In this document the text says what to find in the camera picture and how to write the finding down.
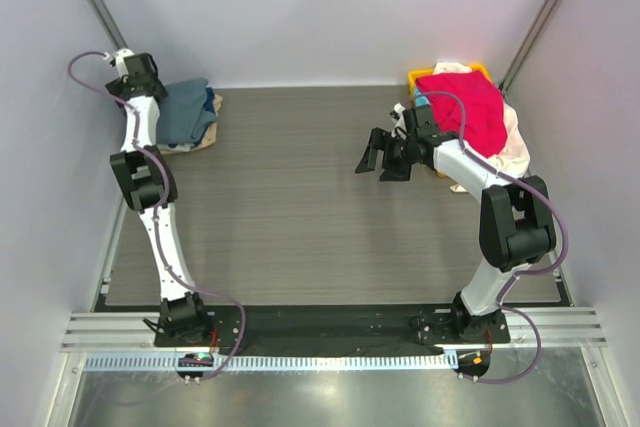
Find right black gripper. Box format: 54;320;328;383
355;128;417;183

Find grey-blue t shirt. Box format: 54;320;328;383
156;77;217;148

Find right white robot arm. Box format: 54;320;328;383
355;104;556;343

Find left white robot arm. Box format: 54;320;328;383
106;48;213;347

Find light blue t shirt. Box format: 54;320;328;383
413;93;430;107

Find folded navy cartoon t shirt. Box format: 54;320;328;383
162;87;217;153

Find yellow plastic bin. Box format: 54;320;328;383
407;63;494;179

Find folded tan t shirt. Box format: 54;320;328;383
162;92;224;157

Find red t shirt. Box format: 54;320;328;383
414;70;506;156

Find white t shirt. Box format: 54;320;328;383
408;61;530;177

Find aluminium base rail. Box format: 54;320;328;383
63;307;606;350

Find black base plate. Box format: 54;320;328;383
144;304;511;358

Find white slotted cable duct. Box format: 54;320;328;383
84;350;458;373

